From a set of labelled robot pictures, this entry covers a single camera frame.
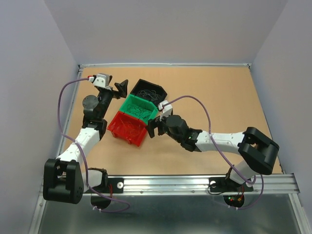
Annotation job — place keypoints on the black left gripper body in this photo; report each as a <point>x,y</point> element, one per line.
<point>109,94</point>

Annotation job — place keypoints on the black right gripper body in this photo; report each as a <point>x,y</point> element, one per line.
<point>163,127</point>

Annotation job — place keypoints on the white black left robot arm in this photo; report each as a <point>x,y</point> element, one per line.
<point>68,176</point>

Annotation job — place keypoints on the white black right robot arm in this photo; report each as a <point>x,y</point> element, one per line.
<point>249,153</point>

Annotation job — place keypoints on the green plastic bin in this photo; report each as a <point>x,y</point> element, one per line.
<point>139,108</point>

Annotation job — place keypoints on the black plastic bin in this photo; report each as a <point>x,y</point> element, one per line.
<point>149,92</point>

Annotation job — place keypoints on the red plastic bin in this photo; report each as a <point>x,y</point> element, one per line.
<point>128,128</point>

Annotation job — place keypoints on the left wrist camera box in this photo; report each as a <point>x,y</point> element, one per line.
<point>101,80</point>

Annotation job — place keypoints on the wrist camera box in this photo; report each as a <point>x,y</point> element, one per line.
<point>101,80</point>
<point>165,109</point>

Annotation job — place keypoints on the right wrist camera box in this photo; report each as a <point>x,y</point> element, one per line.
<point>165,109</point>

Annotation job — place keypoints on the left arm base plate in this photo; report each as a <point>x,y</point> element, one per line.
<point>112,183</point>

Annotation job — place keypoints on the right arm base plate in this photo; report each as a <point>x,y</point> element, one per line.
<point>226,186</point>

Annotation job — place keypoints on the aluminium mounting rail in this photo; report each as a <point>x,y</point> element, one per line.
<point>137,185</point>

